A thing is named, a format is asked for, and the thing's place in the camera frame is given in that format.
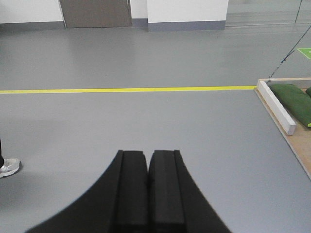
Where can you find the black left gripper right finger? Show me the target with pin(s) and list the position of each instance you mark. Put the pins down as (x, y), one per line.
(176, 204)

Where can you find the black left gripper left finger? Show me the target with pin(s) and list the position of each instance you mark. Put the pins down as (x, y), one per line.
(116, 203)

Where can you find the brown grey door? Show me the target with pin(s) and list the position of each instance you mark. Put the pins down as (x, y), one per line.
(96, 13)

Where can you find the white sneaker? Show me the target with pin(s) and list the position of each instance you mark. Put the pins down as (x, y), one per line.
(10, 167)

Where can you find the yellow floor tape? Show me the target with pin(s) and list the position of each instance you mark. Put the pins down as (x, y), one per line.
(129, 90)

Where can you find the wooden platform far left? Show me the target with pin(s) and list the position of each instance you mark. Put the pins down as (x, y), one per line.
(296, 135)

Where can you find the green sandbag far left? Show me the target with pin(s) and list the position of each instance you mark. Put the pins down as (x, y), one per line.
(295, 100)

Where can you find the green sandbag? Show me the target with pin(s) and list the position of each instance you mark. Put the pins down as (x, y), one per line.
(295, 100)
(308, 92)

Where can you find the green floor marker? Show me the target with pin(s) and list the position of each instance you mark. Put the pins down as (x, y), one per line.
(305, 51)

